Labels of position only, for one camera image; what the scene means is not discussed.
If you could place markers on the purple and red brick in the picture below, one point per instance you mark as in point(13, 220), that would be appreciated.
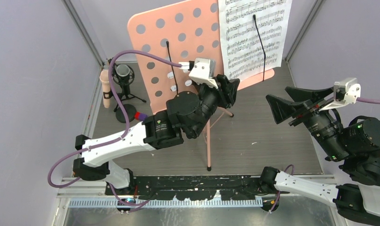
point(140, 116)

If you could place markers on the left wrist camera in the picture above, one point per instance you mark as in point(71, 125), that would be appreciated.
point(201, 71)

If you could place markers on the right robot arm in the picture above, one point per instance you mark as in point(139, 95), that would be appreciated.
point(356, 148)

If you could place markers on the pink foam microphone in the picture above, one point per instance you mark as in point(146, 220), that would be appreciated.
point(106, 88)

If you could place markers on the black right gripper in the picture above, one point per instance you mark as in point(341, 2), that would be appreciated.
point(280, 108)

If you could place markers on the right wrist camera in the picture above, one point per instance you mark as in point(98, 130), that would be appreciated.
point(345, 92)

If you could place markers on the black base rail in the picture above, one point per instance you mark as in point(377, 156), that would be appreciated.
point(195, 188)

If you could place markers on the pink music stand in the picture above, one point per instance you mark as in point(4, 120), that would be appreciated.
point(184, 31)

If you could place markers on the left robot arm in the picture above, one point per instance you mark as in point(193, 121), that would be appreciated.
point(186, 114)

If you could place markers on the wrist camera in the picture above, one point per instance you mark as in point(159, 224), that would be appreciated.
point(345, 92)
point(201, 71)

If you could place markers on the right sheet music page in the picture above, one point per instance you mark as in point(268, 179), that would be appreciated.
point(252, 36)

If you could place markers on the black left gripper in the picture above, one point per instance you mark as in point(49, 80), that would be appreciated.
point(226, 91)

